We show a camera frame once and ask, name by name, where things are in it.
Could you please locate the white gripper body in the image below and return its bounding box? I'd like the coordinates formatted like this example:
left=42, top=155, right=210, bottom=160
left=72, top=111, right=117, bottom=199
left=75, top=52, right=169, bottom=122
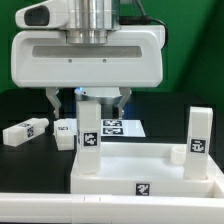
left=11, top=25, right=165, bottom=88

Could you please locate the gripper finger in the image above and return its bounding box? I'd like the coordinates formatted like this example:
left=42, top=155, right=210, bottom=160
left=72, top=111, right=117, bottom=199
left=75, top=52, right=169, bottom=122
left=46, top=87, right=61, bottom=119
left=115, top=87, right=132, bottom=119

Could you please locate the white desk top tray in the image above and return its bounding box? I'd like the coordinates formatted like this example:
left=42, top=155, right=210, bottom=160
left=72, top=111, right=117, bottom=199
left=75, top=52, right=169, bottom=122
left=70, top=142, right=224, bottom=198

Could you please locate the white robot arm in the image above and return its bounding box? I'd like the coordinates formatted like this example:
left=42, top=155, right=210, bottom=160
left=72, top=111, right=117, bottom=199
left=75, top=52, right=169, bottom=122
left=11, top=0, right=168, bottom=116

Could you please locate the paper sheet with markers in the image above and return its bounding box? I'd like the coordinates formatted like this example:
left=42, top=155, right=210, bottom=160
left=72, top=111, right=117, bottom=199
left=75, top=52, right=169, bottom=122
left=101, top=119, right=145, bottom=137

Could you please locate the white front fence bar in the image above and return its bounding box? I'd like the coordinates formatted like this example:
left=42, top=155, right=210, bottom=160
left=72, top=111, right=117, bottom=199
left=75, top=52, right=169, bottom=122
left=0, top=193, right=224, bottom=224

